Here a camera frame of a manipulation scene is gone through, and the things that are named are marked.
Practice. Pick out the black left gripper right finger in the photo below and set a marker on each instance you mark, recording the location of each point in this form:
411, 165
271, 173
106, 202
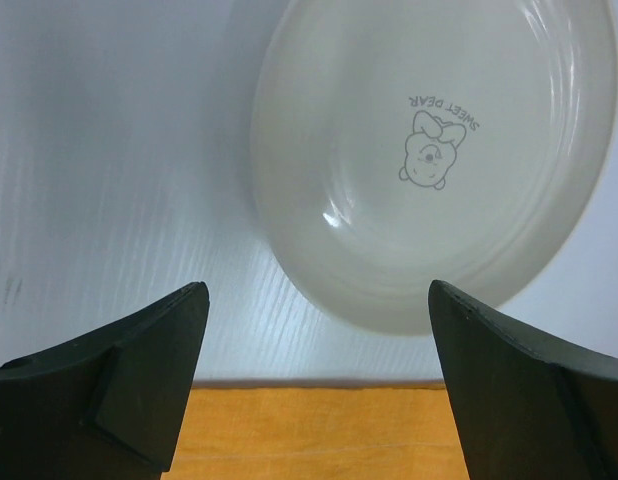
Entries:
526, 404

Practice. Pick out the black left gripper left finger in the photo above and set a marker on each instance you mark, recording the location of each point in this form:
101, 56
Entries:
108, 404

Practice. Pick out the orange Mickey Mouse placemat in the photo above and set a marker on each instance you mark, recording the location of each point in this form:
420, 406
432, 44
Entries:
395, 432

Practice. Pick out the cream round plate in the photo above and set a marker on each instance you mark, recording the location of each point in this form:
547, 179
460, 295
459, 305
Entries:
394, 143

